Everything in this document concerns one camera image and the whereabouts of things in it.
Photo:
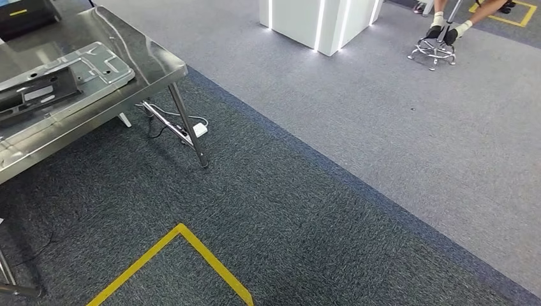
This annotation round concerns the black plastic panel part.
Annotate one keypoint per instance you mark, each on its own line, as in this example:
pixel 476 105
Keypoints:
pixel 38 91

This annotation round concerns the stainless steel workbench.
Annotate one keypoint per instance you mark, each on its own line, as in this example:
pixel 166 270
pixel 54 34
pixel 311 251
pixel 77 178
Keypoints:
pixel 139 59

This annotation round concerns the stamped steel plate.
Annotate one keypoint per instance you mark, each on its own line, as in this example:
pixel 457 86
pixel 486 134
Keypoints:
pixel 101 67

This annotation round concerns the chrome stool base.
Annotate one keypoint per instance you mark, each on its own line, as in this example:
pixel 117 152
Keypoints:
pixel 435 48

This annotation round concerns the seated person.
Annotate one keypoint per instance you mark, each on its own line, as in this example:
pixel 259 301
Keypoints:
pixel 460 25

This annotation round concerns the black case yellow label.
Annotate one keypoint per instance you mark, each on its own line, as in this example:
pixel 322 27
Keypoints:
pixel 25 17

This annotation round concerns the white lit pedestal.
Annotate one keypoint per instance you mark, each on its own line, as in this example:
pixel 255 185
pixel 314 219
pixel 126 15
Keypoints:
pixel 312 21

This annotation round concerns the chrome table leg frame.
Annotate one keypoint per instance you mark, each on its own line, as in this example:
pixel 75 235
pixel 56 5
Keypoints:
pixel 12 287

